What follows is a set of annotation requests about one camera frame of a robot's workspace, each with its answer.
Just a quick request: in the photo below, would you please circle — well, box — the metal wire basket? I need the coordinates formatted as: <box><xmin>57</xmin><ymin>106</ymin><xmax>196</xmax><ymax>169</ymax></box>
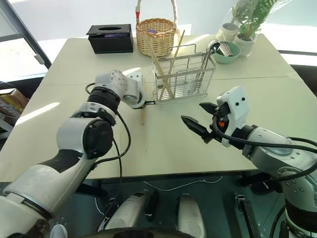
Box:
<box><xmin>151</xmin><ymin>44</ymin><xmax>217</xmax><ymax>103</ymax></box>

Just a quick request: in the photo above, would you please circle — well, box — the white rounded robot leg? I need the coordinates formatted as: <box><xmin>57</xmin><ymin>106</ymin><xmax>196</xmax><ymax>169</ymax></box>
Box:
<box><xmin>176</xmin><ymin>193</ymin><xmax>206</xmax><ymax>238</ymax></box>
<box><xmin>104</xmin><ymin>190</ymin><xmax>153</xmax><ymax>231</ymax></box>

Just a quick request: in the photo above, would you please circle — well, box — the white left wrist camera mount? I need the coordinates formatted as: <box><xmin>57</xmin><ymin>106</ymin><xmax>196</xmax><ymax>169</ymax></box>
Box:
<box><xmin>123</xmin><ymin>71</ymin><xmax>145</xmax><ymax>93</ymax></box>

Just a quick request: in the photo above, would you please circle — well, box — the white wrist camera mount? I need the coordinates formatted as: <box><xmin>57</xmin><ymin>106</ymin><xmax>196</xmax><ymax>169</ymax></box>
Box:
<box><xmin>216</xmin><ymin>85</ymin><xmax>248</xmax><ymax>147</ymax></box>
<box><xmin>123</xmin><ymin>71</ymin><xmax>145</xmax><ymax>93</ymax></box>

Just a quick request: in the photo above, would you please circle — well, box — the metal cup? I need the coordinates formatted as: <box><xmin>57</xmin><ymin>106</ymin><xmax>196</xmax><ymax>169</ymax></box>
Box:
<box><xmin>215</xmin><ymin>42</ymin><xmax>235</xmax><ymax>57</ymax></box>

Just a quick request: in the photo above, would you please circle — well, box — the small potted plant white pot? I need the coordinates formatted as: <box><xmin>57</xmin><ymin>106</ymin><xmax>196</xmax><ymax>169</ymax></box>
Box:
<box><xmin>217</xmin><ymin>0</ymin><xmax>248</xmax><ymax>43</ymax></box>

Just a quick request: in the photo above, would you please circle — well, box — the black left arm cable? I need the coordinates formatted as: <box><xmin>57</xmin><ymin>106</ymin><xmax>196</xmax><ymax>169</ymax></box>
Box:
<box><xmin>85</xmin><ymin>83</ymin><xmax>132</xmax><ymax>189</ymax></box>

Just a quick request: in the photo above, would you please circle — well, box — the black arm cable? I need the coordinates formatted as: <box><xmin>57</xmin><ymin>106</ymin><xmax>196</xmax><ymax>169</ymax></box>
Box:
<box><xmin>210</xmin><ymin>111</ymin><xmax>317</xmax><ymax>184</ymax></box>
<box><xmin>85</xmin><ymin>83</ymin><xmax>132</xmax><ymax>189</ymax></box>

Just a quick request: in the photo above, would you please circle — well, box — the black metal bar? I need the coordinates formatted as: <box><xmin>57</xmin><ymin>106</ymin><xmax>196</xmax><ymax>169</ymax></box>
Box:
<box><xmin>234</xmin><ymin>193</ymin><xmax>261</xmax><ymax>238</ymax></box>

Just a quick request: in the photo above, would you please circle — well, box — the woven wicker basket with handle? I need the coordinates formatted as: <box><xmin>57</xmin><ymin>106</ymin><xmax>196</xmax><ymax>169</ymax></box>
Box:
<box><xmin>135</xmin><ymin>0</ymin><xmax>180</xmax><ymax>58</ymax></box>

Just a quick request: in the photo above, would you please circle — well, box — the black window frame post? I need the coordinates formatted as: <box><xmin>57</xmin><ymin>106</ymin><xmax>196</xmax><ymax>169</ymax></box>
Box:
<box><xmin>11</xmin><ymin>0</ymin><xmax>53</xmax><ymax>68</ymax></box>

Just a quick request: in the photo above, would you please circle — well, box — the green bowl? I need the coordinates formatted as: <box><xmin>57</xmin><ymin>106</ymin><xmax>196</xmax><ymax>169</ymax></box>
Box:
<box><xmin>211</xmin><ymin>41</ymin><xmax>242</xmax><ymax>64</ymax></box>

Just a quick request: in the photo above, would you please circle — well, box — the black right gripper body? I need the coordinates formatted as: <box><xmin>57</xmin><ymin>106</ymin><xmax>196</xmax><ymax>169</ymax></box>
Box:
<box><xmin>205</xmin><ymin>102</ymin><xmax>230</xmax><ymax>144</ymax></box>

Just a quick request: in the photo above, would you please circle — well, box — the dark rounded robot body edge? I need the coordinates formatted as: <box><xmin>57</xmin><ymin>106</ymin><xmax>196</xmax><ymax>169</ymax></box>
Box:
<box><xmin>81</xmin><ymin>227</ymin><xmax>199</xmax><ymax>238</ymax></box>

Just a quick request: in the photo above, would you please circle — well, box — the metal spoon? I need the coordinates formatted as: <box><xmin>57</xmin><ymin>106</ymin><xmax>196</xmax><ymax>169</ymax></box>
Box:
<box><xmin>192</xmin><ymin>39</ymin><xmax>223</xmax><ymax>96</ymax></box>

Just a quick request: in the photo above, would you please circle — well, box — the black tissue box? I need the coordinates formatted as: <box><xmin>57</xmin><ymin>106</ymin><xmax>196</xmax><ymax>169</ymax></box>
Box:
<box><xmin>86</xmin><ymin>23</ymin><xmax>134</xmax><ymax>55</ymax></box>

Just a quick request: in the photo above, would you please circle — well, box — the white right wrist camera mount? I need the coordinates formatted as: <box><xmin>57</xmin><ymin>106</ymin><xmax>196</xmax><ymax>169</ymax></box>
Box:
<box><xmin>216</xmin><ymin>85</ymin><xmax>248</xmax><ymax>147</ymax></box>

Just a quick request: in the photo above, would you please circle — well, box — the tall potted plant white pot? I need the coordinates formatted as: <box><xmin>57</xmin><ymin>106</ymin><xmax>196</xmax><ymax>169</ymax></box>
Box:
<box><xmin>234</xmin><ymin>0</ymin><xmax>293</xmax><ymax>57</ymax></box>

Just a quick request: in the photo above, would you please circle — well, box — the thin white floor cable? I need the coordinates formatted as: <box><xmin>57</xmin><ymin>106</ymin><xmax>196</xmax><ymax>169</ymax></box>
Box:
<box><xmin>95</xmin><ymin>176</ymin><xmax>223</xmax><ymax>229</ymax></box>

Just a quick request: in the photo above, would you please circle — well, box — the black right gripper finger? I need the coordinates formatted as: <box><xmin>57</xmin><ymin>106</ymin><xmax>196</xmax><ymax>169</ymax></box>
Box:
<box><xmin>199</xmin><ymin>102</ymin><xmax>220</xmax><ymax>115</ymax></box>
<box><xmin>181</xmin><ymin>115</ymin><xmax>211</xmax><ymax>144</ymax></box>

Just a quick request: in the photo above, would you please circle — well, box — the cardboard box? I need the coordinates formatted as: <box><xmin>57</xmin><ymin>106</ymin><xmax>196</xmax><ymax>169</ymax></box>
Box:
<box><xmin>0</xmin><ymin>88</ymin><xmax>30</xmax><ymax>127</ymax></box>

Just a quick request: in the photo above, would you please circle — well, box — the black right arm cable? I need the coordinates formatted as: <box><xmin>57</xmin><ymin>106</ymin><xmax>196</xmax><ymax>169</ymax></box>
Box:
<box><xmin>210</xmin><ymin>111</ymin><xmax>317</xmax><ymax>184</ymax></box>

